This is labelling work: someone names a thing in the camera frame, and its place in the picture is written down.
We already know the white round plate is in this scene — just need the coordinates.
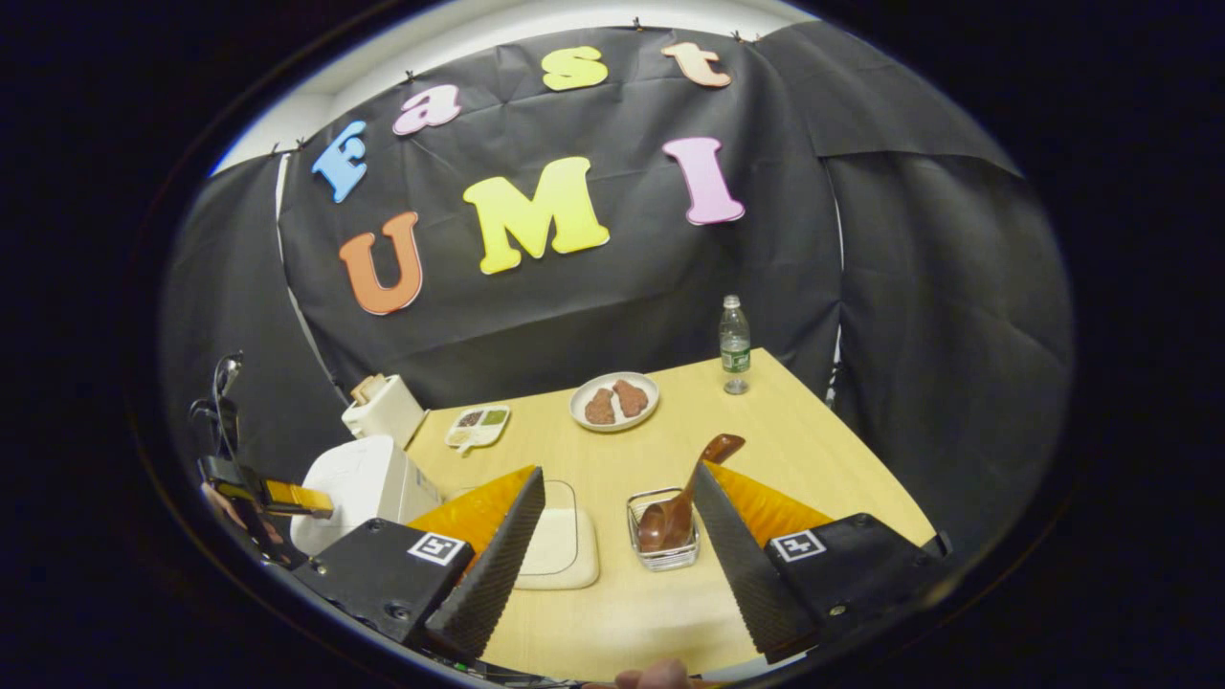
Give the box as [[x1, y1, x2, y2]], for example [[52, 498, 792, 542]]
[[569, 371, 661, 433]]

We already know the metal wire chopstick holder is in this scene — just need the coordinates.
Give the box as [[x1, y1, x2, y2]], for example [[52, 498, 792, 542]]
[[627, 486, 702, 573]]

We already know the brown wooden spoon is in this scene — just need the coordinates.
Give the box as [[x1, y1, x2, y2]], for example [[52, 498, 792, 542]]
[[637, 433, 746, 554]]

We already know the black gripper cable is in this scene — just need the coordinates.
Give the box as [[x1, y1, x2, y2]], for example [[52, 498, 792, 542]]
[[189, 352, 245, 460]]

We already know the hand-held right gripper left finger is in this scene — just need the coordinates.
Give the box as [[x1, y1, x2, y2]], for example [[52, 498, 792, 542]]
[[290, 465, 547, 663]]

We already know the white rice cooker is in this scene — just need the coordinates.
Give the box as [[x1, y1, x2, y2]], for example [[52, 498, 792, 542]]
[[290, 435, 443, 558]]

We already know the white divided grain dish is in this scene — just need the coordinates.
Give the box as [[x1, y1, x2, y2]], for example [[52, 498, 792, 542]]
[[444, 405, 512, 455]]

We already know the clear glass tray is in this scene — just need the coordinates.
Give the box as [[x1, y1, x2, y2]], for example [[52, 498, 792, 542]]
[[445, 478, 601, 591]]

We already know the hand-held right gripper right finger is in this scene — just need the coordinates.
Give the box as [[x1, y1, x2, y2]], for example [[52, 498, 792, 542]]
[[691, 461, 955, 666]]

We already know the clear plastic water bottle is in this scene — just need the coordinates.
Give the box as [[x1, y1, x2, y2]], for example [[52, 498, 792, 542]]
[[719, 294, 753, 396]]

